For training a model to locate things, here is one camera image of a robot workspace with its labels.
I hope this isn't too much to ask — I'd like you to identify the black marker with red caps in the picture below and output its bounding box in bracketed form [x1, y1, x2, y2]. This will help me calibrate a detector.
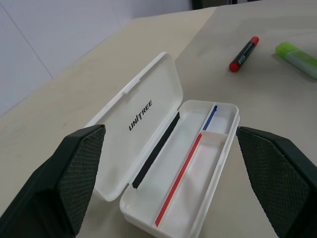
[228, 36, 260, 72]

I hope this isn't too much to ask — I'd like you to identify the white plastic pencil case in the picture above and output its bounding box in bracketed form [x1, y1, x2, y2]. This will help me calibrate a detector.
[83, 51, 240, 238]

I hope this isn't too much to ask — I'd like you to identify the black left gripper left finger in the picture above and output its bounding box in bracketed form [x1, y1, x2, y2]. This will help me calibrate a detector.
[0, 124, 106, 238]

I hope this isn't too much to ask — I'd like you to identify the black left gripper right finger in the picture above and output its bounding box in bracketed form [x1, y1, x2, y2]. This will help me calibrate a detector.
[237, 125, 317, 238]

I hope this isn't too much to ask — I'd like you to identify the green eraser block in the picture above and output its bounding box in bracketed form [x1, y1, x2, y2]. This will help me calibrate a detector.
[275, 41, 317, 80]

